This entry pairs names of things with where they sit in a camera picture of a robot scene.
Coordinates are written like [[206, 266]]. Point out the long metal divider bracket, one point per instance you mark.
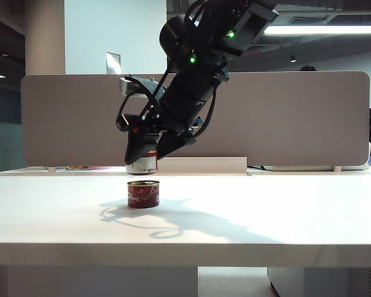
[[86, 168]]

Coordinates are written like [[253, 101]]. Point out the round ceiling spotlight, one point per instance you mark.
[[293, 59]]

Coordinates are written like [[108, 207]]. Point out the grey desk divider panel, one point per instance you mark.
[[281, 123]]

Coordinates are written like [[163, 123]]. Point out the ceiling air vent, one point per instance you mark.
[[309, 20]]

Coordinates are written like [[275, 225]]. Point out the tomato can with white label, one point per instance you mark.
[[142, 166]]

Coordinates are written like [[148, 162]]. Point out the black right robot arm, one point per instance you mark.
[[204, 74]]

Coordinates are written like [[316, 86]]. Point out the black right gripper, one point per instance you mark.
[[176, 123]]

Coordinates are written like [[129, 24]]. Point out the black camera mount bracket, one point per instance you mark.
[[146, 84]]

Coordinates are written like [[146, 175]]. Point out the short metal divider bracket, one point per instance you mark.
[[41, 169]]

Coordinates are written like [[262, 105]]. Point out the dark glass doorway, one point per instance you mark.
[[6, 108]]

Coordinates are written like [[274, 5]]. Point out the dark-haired person head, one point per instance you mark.
[[308, 68]]

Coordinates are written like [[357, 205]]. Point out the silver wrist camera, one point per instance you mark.
[[126, 86]]

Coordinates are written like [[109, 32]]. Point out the red tomato paste can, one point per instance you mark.
[[142, 196]]

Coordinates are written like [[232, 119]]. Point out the long ceiling light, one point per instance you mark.
[[327, 30]]

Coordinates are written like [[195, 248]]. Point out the wall poster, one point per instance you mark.
[[113, 62]]

